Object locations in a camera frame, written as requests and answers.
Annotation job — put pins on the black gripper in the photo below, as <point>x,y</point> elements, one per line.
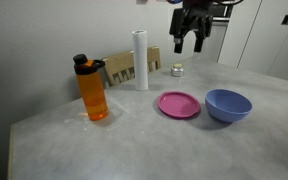
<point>190,20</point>

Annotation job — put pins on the pink plate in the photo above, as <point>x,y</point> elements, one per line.
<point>178,104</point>

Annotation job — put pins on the blue bowl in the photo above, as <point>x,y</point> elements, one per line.
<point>227,106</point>

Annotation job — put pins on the small glass jar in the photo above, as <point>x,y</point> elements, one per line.
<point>177,70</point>

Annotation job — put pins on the white paper roll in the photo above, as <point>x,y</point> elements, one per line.
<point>140,60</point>

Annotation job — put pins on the white cabinet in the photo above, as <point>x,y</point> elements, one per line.
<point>270,40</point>

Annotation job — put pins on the orange water bottle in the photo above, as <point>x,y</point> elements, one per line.
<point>92,93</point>

